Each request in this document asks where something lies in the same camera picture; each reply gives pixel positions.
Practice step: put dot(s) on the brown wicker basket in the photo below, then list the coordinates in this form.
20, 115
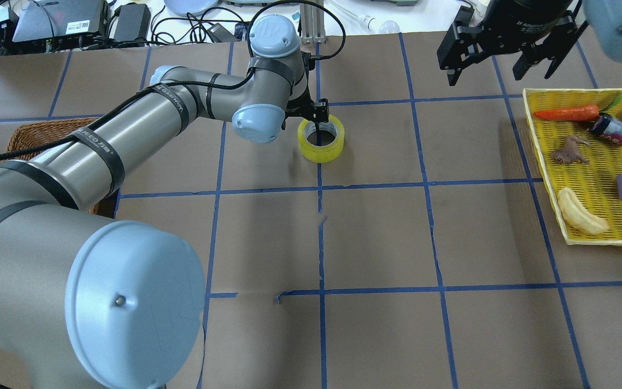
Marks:
36, 134

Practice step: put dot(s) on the yellow tape roll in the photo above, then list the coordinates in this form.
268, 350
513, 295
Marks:
321, 153

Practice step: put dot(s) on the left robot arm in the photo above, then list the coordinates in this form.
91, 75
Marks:
91, 302

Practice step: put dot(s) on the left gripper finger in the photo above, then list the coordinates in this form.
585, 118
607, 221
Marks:
321, 112

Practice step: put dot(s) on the yellow plastic basket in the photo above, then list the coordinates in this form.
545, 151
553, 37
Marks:
594, 183

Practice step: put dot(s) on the blue plate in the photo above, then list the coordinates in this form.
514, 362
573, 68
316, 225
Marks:
193, 7

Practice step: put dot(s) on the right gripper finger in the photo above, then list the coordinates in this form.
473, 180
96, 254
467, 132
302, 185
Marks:
460, 49
555, 47

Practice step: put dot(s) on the orange toy carrot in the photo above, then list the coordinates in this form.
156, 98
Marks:
584, 113

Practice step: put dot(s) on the yellow toy banana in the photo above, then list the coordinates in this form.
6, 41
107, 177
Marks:
575, 213

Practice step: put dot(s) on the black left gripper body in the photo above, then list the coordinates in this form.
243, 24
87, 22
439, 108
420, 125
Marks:
320, 111

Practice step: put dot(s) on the small dark can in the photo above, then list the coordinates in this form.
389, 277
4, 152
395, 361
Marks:
608, 128

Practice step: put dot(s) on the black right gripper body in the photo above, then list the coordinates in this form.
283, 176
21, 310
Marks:
517, 24

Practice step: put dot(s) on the black power adapter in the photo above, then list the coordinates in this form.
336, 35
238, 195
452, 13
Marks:
132, 20

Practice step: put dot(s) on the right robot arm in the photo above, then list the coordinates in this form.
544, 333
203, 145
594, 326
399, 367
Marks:
605, 17

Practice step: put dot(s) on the aluminium frame post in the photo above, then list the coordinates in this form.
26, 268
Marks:
311, 25

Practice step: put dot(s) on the black computer box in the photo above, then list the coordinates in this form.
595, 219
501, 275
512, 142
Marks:
61, 21

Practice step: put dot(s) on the light bulb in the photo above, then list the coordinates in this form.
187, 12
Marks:
380, 26

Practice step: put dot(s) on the brown toy animal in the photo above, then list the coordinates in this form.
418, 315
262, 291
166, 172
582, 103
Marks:
570, 153

